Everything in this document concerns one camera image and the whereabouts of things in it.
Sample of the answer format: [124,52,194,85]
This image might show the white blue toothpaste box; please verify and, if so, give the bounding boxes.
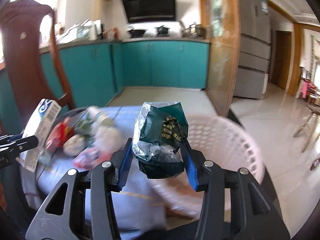
[18,99,62,172]

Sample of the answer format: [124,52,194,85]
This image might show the pink white snack packet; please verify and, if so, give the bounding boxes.
[73,147,112,170]

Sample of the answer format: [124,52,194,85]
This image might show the dark green foil wrapper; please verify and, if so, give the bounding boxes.
[132,101,189,179]

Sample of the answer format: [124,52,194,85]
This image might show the white tissue ball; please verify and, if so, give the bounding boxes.
[63,134,86,157]

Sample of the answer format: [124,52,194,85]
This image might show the red snack wrapper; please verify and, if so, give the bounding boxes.
[46,117,75,153]

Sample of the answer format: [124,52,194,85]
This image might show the green leafy stem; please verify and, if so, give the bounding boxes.
[74,112,93,136]

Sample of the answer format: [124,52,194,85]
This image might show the teal lower kitchen cabinets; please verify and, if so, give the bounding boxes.
[1,40,209,133]

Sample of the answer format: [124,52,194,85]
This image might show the blue checked tablecloth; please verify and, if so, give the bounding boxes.
[21,106,167,239]

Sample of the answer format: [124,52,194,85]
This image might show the black wok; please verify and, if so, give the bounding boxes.
[127,29,146,38]

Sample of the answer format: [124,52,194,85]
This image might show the dark wooden chair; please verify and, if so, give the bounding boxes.
[1,0,75,124]

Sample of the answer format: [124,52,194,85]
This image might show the silver refrigerator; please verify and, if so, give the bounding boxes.
[234,0,271,100]

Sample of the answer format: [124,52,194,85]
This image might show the dark cooking pot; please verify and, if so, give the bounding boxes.
[155,25,170,37]

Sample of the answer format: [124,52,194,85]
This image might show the white dish rack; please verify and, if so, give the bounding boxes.
[56,19,92,44]

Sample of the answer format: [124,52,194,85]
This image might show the wooden side table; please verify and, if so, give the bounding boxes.
[293,104,319,153]

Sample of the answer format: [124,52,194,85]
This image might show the brown wooden door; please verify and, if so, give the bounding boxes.
[271,31,292,90]

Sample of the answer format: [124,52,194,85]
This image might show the black range hood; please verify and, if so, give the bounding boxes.
[121,0,176,23]

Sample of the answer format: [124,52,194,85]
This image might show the wooden frosted glass door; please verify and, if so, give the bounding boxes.
[206,0,240,117]

